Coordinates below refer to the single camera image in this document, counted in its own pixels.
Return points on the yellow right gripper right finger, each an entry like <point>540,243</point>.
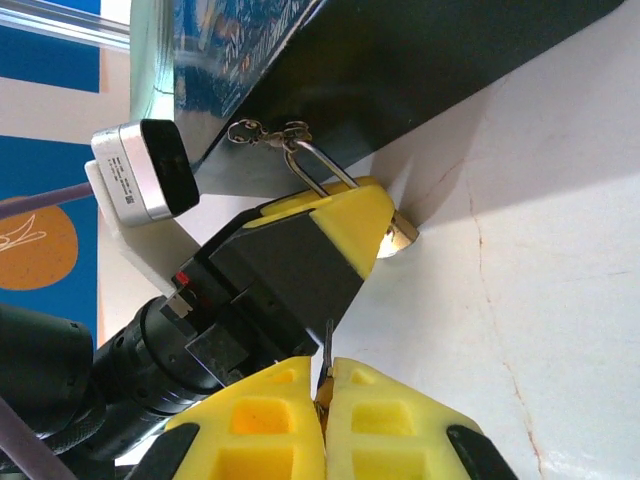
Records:
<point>390,440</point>

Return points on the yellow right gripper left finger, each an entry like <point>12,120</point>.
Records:
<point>270,440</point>

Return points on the starry night print box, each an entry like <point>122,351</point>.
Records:
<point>375,75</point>

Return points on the blue floral wall panel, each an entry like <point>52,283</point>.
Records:
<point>30,165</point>
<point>45,60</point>

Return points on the aluminium frame post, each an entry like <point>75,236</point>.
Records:
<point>60,27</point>

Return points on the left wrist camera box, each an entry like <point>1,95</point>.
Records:
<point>160,170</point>

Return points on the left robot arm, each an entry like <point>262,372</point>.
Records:
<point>40,360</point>

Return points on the brass padlock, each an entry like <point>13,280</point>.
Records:
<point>400,240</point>

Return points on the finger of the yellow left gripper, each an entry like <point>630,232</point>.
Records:
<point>320,197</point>
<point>310,270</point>

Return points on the mint green medicine bag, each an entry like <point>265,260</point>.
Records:
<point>150,50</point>

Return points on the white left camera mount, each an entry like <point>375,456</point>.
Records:
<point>145,245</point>

